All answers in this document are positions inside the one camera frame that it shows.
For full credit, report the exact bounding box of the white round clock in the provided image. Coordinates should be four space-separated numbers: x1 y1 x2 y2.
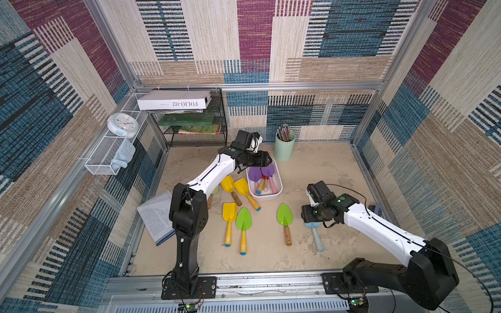
107 112 140 138

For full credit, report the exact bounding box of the purple trowel pink handle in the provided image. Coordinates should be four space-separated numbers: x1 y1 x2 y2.
249 167 262 191
261 163 278 194

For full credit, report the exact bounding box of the green book on shelf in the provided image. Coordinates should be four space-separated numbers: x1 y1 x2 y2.
158 113 215 127

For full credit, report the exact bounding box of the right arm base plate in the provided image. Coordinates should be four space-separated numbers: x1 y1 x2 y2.
320 272 379 295

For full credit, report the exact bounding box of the yellow scoop brown wooden handle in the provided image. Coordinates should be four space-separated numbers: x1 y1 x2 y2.
221 176 242 206

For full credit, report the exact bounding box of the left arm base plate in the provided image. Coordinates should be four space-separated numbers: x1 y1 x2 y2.
161 276 217 300

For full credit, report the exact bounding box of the colourful book on shelf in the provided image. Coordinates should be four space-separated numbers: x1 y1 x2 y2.
178 124 221 135

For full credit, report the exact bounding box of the white plastic storage box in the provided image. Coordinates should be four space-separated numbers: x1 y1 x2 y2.
246 158 283 201

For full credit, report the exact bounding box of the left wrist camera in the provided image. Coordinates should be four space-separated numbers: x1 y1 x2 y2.
249 132 263 153

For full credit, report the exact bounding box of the white folio box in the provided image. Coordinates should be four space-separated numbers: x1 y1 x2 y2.
138 90 211 110

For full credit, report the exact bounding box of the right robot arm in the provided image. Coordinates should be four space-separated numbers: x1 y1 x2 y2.
301 194 459 310

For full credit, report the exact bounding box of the light blue cloth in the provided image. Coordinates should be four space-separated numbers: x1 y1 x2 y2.
111 139 136 171

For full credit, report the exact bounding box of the open white book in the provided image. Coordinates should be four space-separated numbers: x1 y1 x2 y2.
137 190 175 246

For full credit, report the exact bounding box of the grey hole punch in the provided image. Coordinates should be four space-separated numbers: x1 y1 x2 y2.
369 203 384 216

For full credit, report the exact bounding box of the white wire basket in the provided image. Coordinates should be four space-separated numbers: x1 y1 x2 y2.
84 92 148 176

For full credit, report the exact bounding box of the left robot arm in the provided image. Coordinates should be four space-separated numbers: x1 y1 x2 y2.
163 143 272 297

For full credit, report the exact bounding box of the green trowel yellow handle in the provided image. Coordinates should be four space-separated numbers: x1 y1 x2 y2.
236 207 253 256

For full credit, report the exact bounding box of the yellow scoop yellow handle lower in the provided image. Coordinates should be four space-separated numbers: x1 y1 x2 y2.
223 202 237 247

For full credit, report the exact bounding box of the pale green trowel wooden handle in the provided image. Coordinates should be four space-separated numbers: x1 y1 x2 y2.
207 186 219 209

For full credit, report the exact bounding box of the yellow scoop yellow handle upper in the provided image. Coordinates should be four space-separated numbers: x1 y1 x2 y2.
234 177 261 211

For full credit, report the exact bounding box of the coloured pencils bundle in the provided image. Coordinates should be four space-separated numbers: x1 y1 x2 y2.
277 124 292 142

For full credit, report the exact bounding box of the light blue trowel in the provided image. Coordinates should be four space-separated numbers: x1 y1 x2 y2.
304 222 324 252

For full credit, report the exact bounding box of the mint green pencil cup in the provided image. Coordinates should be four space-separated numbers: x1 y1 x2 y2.
274 130 296 162

